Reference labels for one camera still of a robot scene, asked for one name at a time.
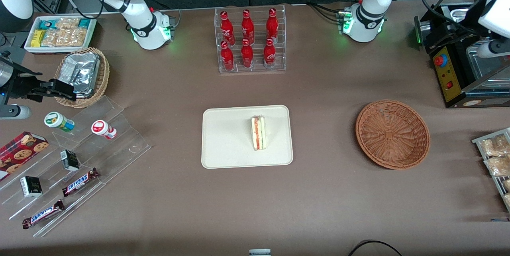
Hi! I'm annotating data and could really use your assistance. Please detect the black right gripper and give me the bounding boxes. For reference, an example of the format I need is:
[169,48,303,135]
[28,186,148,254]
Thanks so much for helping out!
[7,63,77,102]

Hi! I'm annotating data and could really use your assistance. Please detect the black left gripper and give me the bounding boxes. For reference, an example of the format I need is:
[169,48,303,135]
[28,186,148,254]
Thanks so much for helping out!
[434,0,489,47]

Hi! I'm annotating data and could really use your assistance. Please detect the triangular sandwich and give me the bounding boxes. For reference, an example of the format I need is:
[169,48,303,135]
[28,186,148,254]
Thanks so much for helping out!
[251,115,267,151]

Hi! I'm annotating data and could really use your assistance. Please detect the light tan wicker basket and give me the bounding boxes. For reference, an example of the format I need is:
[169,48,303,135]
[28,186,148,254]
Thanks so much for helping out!
[55,47,110,108]

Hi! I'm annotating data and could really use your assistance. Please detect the grey snack tray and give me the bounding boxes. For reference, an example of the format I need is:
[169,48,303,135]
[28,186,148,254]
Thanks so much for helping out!
[472,128,510,213]

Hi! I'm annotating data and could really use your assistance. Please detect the brown round wicker basket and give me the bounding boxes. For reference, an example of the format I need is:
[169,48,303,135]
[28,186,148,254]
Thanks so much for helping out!
[355,100,431,170]

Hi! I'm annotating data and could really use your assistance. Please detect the cream plastic tray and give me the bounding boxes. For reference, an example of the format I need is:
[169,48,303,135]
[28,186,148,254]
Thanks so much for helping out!
[201,105,294,169]

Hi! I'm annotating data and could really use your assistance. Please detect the steel warmer pan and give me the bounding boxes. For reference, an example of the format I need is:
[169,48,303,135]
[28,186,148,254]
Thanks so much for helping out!
[450,7,477,23]
[465,47,510,83]

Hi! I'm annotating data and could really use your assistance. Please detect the green lid yogurt cup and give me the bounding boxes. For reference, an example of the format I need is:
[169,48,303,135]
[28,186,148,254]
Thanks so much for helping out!
[44,112,75,133]

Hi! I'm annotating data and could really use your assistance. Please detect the silver foil package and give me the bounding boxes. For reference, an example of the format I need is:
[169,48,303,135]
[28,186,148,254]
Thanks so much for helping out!
[60,52,100,98]

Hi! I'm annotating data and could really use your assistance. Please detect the black food warmer case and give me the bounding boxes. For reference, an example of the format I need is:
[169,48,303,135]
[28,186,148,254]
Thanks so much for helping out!
[414,0,510,109]

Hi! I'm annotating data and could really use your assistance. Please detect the white rectangular snack bin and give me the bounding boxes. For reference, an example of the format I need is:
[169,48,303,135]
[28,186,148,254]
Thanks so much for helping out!
[24,16,97,54]

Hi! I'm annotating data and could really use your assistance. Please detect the clear bag of nuts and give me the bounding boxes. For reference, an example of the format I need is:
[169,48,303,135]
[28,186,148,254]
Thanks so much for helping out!
[56,18,80,30]
[60,28,88,47]
[41,29,64,47]

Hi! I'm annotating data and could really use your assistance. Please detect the red lid yogurt cup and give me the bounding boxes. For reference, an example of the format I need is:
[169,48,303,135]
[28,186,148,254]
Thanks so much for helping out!
[91,120,118,140]

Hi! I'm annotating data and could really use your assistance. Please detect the small black carton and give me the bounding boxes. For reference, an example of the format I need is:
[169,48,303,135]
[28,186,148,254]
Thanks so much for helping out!
[60,150,80,172]
[20,176,43,198]

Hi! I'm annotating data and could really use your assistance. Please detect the red cookie box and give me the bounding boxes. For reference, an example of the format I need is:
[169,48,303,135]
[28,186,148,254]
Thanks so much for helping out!
[0,131,49,181]

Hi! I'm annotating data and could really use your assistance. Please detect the clear acrylic stepped stand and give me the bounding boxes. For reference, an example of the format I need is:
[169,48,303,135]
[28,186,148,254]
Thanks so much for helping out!
[0,96,152,238]

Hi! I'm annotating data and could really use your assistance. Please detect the Snickers bar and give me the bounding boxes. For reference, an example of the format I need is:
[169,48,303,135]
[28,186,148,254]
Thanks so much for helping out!
[22,200,65,230]
[62,168,100,197]

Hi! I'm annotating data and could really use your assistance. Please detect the red cola bottle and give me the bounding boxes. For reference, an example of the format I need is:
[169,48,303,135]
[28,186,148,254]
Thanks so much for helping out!
[263,37,276,69]
[266,8,279,41]
[241,39,254,69]
[220,41,234,71]
[220,11,235,45]
[241,9,255,43]

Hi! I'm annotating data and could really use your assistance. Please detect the clear acrylic bottle rack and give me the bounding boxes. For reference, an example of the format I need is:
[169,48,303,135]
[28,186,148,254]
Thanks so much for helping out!
[214,5,286,74]

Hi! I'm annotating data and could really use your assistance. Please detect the black base power cables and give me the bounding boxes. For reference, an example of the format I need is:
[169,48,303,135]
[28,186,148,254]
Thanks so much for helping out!
[306,2,345,24]

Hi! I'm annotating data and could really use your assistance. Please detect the black looped cable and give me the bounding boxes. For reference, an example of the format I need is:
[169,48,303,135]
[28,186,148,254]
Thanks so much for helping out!
[347,240,403,256]

